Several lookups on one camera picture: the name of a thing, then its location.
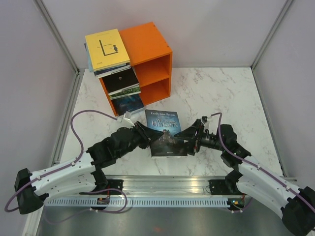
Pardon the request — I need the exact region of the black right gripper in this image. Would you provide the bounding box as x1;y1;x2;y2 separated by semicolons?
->
173;118;225;156

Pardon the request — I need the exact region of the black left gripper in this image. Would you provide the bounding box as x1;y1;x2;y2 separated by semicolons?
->
116;120;163;158

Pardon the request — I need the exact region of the dark night scene book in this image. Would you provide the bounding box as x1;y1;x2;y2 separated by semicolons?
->
145;109;187;158

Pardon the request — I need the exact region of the teal blue ocean book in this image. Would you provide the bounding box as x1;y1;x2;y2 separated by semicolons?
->
112;94;144;116

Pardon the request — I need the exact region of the green Alice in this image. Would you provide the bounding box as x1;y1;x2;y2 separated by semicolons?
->
109;87;142;100

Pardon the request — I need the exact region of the grey Great Gatsby book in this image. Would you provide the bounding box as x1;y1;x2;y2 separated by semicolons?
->
108;84;141;97

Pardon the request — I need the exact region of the black book with gold lines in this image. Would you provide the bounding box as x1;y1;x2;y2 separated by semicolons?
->
101;68;139;95

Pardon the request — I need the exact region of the dark blue Robinson Crusoe book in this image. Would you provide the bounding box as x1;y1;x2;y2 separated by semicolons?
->
94;63;130;79

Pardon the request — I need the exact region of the light blue paperback book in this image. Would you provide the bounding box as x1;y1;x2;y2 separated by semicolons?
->
84;43;94;73

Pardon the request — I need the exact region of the yellow Little Prince book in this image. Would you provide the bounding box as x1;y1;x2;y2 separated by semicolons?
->
85;29;130;71

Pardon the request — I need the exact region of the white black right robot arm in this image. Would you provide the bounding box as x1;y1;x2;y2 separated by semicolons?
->
175;117;315;236

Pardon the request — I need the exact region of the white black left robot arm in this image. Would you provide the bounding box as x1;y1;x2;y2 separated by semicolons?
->
14;122;163;214

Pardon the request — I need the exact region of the orange wooden shelf box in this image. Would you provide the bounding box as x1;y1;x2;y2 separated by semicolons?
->
99;21;173;117

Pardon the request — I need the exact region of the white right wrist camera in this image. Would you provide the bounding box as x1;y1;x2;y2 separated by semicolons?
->
201;116;212;129

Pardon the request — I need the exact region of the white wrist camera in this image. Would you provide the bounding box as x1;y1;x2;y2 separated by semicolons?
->
201;116;212;129
117;112;134;128

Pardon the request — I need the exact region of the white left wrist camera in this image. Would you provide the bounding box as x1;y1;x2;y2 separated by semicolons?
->
117;112;134;128

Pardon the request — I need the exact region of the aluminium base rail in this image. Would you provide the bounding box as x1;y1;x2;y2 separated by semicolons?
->
103;174;298;197

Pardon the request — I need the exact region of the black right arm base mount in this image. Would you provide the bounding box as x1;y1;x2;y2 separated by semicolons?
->
209;179;243;196

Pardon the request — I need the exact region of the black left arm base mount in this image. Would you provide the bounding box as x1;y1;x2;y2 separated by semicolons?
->
79;179;124;196

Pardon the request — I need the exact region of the white slotted cable duct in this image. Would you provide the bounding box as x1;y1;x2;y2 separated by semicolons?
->
45;195;230;208

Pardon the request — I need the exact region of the aluminium right frame post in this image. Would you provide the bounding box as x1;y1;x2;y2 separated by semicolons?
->
251;0;295;71

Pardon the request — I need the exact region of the aluminium frame post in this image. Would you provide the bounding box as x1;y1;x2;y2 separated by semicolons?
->
33;0;80;75
251;0;295;71

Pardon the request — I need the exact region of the aluminium left frame post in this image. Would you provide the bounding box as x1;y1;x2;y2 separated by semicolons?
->
33;0;80;75

